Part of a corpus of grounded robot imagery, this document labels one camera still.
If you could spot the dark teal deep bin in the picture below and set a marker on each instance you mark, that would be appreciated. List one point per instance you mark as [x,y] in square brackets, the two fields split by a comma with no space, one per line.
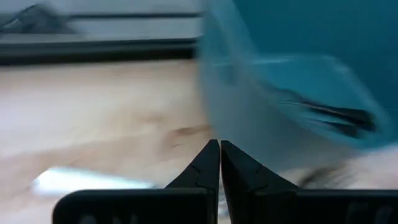
[311,31]

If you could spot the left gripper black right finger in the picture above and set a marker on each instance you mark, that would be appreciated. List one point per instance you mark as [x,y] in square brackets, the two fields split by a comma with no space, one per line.
[264,202]

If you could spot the black aluminium table frame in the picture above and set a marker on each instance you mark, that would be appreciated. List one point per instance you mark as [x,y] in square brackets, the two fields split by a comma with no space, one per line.
[93,51]

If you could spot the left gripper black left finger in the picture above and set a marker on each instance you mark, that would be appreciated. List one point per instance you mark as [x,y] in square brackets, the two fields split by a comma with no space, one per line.
[186,202]

